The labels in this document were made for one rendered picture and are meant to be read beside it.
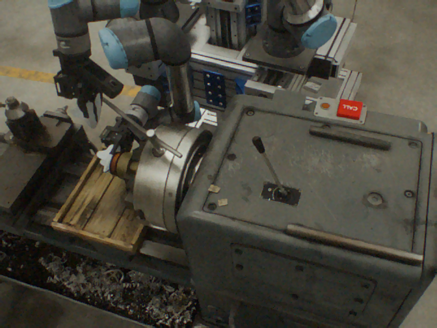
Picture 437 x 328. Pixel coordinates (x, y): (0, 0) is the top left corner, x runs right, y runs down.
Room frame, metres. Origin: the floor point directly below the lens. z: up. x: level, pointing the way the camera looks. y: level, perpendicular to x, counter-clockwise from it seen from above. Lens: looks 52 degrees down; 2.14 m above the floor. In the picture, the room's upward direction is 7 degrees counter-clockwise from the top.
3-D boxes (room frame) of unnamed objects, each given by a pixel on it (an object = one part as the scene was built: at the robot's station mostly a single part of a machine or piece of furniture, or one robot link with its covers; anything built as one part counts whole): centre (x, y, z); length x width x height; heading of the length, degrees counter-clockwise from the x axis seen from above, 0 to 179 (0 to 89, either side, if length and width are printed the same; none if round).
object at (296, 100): (0.90, -0.21, 1.24); 0.09 x 0.08 x 0.03; 66
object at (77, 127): (1.08, 0.72, 0.90); 0.47 x 0.30 x 0.06; 156
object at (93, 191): (0.91, 0.36, 0.89); 0.36 x 0.30 x 0.04; 156
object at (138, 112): (1.07, 0.26, 1.09); 0.08 x 0.05 x 0.08; 65
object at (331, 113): (0.84, -0.34, 1.23); 0.13 x 0.08 x 0.05; 66
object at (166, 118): (1.15, 0.21, 0.98); 0.11 x 0.08 x 0.11; 100
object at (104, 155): (0.91, 0.34, 1.10); 0.09 x 0.06 x 0.03; 155
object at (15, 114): (1.13, 0.64, 1.13); 0.08 x 0.08 x 0.03
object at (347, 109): (0.83, -0.37, 1.26); 0.06 x 0.06 x 0.02; 66
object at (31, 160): (1.07, 0.67, 0.95); 0.43 x 0.17 x 0.05; 156
